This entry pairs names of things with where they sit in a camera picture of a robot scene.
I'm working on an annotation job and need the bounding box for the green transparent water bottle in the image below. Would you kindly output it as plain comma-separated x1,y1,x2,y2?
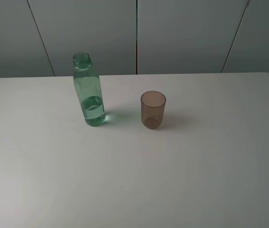
73,52,105,126

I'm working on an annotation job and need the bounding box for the pink translucent plastic cup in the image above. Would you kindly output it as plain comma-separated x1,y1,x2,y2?
140,91,167,130

